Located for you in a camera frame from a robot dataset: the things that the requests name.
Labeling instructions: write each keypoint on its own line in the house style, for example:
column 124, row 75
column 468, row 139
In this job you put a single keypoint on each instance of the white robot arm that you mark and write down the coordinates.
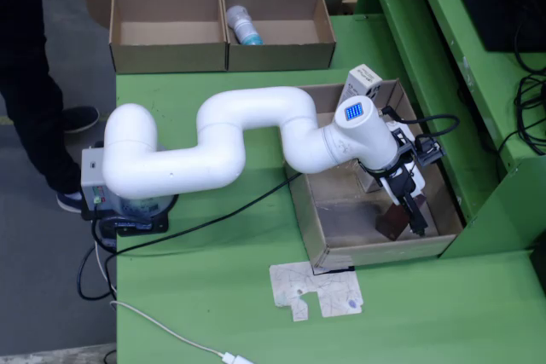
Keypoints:
column 213, row 134

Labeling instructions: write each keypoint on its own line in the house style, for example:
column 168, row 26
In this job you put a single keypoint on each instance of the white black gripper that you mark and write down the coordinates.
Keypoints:
column 419, row 176

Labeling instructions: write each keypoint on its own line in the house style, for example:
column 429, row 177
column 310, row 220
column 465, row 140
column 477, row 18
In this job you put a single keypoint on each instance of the dark blue sneaker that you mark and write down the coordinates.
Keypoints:
column 81, row 119
column 70, row 202

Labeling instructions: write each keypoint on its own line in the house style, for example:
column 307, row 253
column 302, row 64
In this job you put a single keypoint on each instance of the tall white carton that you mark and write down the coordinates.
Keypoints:
column 370, row 178

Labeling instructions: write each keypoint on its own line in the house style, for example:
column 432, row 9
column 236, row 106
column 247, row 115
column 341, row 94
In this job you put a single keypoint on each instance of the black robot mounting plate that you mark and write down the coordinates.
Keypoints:
column 158, row 225

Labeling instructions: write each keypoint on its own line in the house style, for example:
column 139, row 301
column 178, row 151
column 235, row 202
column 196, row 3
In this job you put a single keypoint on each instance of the red Secret W box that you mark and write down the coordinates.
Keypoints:
column 390, row 221

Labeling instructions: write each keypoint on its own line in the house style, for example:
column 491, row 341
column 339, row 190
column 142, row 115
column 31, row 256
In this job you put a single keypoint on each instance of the grey robot base box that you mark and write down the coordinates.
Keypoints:
column 90, row 180

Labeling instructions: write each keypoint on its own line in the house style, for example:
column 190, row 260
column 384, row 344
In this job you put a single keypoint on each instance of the person in dark trousers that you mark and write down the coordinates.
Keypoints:
column 25, row 61

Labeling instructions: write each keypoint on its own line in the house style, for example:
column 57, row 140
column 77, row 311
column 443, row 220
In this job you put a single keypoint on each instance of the beige line-patterned card piece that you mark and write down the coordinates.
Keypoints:
column 298, row 283

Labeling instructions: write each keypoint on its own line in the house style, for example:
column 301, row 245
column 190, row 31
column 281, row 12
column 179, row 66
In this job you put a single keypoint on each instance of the shallow cardboard tray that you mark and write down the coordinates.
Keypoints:
column 384, row 249

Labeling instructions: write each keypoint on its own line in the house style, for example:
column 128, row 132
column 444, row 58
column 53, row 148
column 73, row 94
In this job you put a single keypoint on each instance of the white bottle teal cap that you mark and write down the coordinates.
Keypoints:
column 244, row 27

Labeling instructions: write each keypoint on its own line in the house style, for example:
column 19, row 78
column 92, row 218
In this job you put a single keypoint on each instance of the green metal rack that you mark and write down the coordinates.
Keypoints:
column 426, row 61

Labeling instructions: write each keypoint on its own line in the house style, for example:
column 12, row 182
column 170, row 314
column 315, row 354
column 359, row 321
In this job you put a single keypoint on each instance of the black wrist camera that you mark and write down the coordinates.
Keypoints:
column 428, row 151

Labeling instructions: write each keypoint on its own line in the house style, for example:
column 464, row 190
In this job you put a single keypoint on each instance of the empty open cardboard box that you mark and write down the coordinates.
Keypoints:
column 162, row 10

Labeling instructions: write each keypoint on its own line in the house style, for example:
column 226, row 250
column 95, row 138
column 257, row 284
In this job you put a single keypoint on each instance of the white cow print carton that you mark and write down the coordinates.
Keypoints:
column 362, row 78

